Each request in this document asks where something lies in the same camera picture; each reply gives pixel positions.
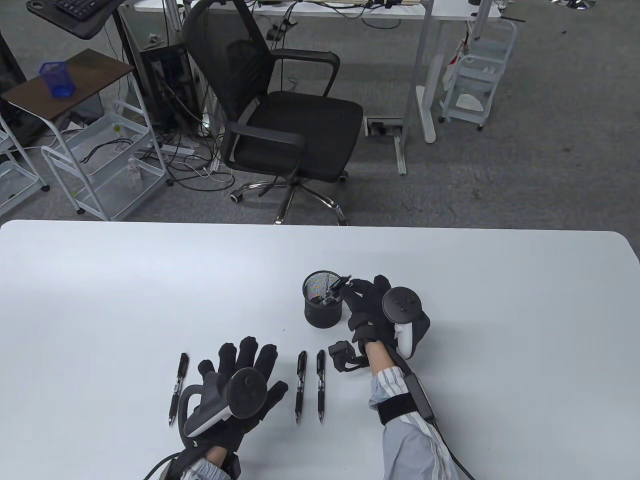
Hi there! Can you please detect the white metal leg desk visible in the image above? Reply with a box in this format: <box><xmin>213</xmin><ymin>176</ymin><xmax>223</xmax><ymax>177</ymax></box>
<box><xmin>120</xmin><ymin>0</ymin><xmax>502</xmax><ymax>177</ymax></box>

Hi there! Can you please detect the white crumpled cloth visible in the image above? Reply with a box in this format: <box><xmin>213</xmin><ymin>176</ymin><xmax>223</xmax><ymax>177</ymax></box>
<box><xmin>455</xmin><ymin>93</ymin><xmax>486</xmax><ymax>113</ymax></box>

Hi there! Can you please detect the black keyboard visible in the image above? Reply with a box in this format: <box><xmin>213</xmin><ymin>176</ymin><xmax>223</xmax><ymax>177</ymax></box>
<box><xmin>53</xmin><ymin>0</ymin><xmax>115</xmax><ymax>21</ymax></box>

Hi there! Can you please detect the black computer tower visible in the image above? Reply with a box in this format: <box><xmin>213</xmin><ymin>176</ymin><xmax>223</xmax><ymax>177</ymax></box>
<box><xmin>136</xmin><ymin>44</ymin><xmax>197</xmax><ymax>135</ymax></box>

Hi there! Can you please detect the person's right forearm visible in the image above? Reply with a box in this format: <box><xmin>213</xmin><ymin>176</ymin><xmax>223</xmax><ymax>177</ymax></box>
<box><xmin>364</xmin><ymin>341</ymin><xmax>463</xmax><ymax>480</ymax></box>

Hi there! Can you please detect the pale tiered rolling cart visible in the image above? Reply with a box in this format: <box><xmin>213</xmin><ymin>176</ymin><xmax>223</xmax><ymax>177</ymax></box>
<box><xmin>439</xmin><ymin>19</ymin><xmax>518</xmax><ymax>132</ymax></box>

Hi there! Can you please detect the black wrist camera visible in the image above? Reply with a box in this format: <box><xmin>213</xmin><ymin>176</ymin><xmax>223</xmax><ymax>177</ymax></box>
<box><xmin>328</xmin><ymin>340</ymin><xmax>371</xmax><ymax>374</ymax></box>

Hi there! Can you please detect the white power strip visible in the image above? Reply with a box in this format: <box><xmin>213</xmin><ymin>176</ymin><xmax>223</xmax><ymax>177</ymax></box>
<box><xmin>148</xmin><ymin>144</ymin><xmax>197</xmax><ymax>157</ymax></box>

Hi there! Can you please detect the person's left forearm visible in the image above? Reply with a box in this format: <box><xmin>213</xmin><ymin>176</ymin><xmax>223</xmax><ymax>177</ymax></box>
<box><xmin>187</xmin><ymin>445</ymin><xmax>243</xmax><ymax>480</ymax></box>

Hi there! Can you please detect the metal floor socket box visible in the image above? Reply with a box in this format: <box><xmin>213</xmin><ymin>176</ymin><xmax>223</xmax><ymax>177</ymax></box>
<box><xmin>365</xmin><ymin>117</ymin><xmax>404</xmax><ymax>137</ymax></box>

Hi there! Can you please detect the black mesh office chair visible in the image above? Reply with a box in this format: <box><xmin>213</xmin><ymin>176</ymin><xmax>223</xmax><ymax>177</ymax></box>
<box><xmin>181</xmin><ymin>0</ymin><xmax>364</xmax><ymax>226</ymax></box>

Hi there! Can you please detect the black cable in basket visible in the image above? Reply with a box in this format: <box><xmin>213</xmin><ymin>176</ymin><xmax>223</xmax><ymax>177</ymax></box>
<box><xmin>79</xmin><ymin>138</ymin><xmax>134</xmax><ymax>165</ymax></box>

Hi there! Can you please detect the person's left hand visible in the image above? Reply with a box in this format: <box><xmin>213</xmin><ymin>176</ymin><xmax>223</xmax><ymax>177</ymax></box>
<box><xmin>195</xmin><ymin>336</ymin><xmax>290</xmax><ymax>458</ymax></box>

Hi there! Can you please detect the blue mesh pen holder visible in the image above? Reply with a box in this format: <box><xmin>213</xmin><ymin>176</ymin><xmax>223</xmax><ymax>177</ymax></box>
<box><xmin>39</xmin><ymin>61</ymin><xmax>77</xmax><ymax>98</ymax></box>

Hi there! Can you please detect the black mesh pen holder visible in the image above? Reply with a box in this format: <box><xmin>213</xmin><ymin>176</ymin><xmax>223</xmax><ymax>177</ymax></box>
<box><xmin>302</xmin><ymin>270</ymin><xmax>346</xmax><ymax>329</ymax></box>

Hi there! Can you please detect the person's right hand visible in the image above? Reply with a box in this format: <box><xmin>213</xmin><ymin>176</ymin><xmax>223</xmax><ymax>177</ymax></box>
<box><xmin>341</xmin><ymin>274</ymin><xmax>432</xmax><ymax>361</ymax></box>

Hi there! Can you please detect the tangle of floor cables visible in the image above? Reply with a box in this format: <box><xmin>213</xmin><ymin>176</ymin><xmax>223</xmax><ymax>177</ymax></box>
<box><xmin>135</xmin><ymin>75</ymin><xmax>236</xmax><ymax>193</ymax></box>

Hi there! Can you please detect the black forearm pack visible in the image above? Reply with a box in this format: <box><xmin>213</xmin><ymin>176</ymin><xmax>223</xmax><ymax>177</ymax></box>
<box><xmin>167</xmin><ymin>457</ymin><xmax>196</xmax><ymax>480</ymax></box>
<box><xmin>404</xmin><ymin>375</ymin><xmax>437</xmax><ymax>421</ymax></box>

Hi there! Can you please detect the white cart with brown top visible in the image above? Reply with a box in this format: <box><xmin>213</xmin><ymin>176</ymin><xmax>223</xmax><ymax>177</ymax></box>
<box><xmin>0</xmin><ymin>48</ymin><xmax>174</xmax><ymax>222</ymax></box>

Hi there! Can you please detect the black keyboard stand tray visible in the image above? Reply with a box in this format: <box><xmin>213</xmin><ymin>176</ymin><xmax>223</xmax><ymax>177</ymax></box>
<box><xmin>26</xmin><ymin>0</ymin><xmax>138</xmax><ymax>66</ymax></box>

